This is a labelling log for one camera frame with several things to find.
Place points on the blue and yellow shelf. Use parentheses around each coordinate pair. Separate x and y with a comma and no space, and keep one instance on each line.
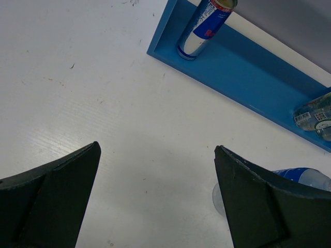
(240,69)

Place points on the clear soda water bottle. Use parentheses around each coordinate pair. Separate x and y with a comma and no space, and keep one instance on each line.
(314,115)
(324,134)

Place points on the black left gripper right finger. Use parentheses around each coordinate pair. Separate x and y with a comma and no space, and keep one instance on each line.
(264,209)

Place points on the silver blue can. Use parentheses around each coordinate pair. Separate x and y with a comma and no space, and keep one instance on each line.
(207,19)

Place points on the clear soda water bottle left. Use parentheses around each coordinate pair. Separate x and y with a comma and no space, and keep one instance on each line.
(314,115)

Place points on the blue label water bottle rear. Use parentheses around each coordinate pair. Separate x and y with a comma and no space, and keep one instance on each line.
(307,176)

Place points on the clear soda water bottle right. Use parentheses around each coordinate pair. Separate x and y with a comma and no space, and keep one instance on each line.
(324,134)

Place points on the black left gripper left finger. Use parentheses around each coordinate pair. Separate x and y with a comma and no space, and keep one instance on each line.
(45,206)

